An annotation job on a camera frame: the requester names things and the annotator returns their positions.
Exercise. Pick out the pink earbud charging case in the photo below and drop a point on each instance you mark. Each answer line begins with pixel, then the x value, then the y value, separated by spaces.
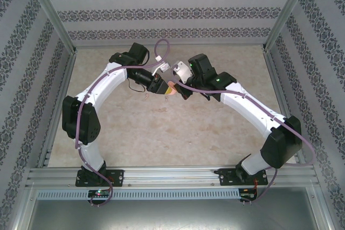
pixel 173 91

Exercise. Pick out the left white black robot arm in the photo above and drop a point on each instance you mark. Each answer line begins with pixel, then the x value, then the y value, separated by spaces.
pixel 110 84

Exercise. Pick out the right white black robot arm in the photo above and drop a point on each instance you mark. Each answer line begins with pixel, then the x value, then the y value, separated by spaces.
pixel 242 106

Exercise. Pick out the right small circuit board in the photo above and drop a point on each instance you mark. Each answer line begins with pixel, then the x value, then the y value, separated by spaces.
pixel 246 196

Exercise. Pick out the small circuit board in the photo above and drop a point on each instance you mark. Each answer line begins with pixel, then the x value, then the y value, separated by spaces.
pixel 99 193
pixel 246 196

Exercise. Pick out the grey metal sheet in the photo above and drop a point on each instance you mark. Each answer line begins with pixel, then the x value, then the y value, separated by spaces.
pixel 172 216

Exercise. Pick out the left small circuit board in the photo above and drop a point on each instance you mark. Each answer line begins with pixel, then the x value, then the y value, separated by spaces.
pixel 99 193

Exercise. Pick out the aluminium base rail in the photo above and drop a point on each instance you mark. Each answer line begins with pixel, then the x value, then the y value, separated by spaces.
pixel 172 177

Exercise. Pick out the aluminium frame rail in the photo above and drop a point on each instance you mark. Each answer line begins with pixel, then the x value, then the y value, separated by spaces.
pixel 59 106
pixel 283 106

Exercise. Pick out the aluminium frame post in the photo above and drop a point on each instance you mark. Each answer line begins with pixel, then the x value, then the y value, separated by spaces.
pixel 53 12
pixel 286 12

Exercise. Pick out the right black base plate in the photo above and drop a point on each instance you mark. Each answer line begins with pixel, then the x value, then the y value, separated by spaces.
pixel 229 177

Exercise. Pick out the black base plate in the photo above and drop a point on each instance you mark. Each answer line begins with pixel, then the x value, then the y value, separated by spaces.
pixel 229 177
pixel 117 178

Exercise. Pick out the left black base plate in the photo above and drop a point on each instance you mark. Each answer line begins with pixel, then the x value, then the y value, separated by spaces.
pixel 117 178

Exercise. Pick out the aluminium frame leg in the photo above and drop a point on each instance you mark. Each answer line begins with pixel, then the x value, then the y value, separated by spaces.
pixel 319 208
pixel 21 208

